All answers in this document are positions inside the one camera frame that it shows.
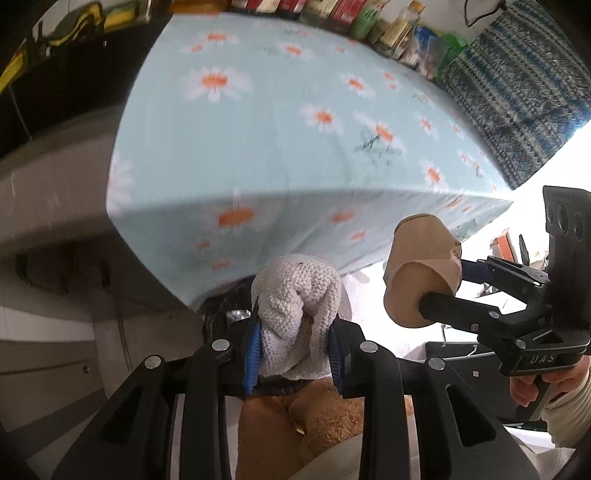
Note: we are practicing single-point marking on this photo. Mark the green bag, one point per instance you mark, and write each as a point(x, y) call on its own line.
point(451, 50)

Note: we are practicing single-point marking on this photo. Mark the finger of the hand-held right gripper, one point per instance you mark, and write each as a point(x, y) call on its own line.
point(443, 304)
point(467, 272)

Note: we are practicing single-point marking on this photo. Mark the brown paper cup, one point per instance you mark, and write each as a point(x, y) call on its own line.
point(420, 258)

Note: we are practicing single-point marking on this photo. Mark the clear bottle red label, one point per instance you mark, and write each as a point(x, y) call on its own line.
point(344, 9)

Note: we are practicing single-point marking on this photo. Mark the person's right hand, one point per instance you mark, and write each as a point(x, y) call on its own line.
point(568, 381)

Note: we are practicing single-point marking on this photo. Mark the bin with black bag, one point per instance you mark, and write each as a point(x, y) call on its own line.
point(226, 300)

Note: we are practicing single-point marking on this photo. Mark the green label oil bottle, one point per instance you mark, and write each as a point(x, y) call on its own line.
point(365, 19)

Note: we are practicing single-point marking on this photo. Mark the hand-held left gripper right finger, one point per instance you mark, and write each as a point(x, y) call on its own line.
point(406, 415)

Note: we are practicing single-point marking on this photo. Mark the yellow cap clear bottle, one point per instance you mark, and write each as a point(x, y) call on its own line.
point(318, 7)

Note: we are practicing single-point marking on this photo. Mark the brown fuzzy clothing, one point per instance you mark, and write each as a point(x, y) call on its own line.
point(323, 420)

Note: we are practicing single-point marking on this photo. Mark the cooking oil jug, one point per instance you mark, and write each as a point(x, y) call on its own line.
point(198, 4)

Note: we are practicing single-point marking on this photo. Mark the black and yellow cloth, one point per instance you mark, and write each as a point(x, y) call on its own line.
point(85, 25)

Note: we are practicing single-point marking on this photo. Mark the blue patterned cloth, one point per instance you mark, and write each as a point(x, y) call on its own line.
point(517, 97)

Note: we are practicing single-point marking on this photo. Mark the black cap red label bottle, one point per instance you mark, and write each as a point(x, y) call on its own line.
point(290, 4)

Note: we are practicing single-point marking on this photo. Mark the dark soy sauce jug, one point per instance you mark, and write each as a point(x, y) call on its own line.
point(256, 3)

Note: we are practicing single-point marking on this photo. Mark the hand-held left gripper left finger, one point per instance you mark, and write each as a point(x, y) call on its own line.
point(184, 415)

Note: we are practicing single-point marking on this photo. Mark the gold cap slim bottle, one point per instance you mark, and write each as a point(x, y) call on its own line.
point(402, 27)

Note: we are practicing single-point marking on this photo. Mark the white knit sock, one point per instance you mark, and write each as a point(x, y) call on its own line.
point(295, 304)

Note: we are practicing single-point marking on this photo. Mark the blue daisy print tablecloth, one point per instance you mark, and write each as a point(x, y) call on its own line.
point(277, 152)

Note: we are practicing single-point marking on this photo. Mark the person's right forearm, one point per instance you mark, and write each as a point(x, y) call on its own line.
point(570, 420)

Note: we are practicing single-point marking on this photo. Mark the black kitchen sink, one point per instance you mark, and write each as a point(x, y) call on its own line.
point(69, 92)

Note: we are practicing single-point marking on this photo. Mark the yellow green sponge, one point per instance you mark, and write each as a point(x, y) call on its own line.
point(122, 10)

